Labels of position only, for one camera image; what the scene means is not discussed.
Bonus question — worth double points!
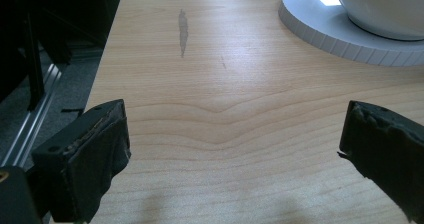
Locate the white bowl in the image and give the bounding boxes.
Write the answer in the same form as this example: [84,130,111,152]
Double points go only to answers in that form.
[333,0,424,42]

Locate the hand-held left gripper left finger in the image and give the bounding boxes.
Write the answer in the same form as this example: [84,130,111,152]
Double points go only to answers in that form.
[31,98,132,224]

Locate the metal floor rail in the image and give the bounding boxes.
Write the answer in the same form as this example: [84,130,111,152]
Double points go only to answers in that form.
[0,62,65,169]

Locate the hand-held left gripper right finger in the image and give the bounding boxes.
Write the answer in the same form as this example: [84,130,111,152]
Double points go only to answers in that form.
[336,99,424,224]

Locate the white key stand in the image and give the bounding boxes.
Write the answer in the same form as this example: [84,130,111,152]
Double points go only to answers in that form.
[277,0,424,68]

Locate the black upright post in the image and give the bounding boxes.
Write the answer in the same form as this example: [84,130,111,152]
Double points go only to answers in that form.
[19,9,46,112]

